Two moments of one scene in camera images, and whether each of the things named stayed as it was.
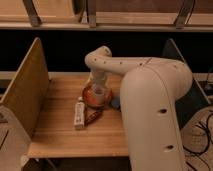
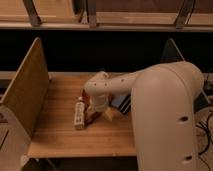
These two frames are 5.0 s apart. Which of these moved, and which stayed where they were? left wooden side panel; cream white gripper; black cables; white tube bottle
Moved: cream white gripper
Stayed: white tube bottle; left wooden side panel; black cables
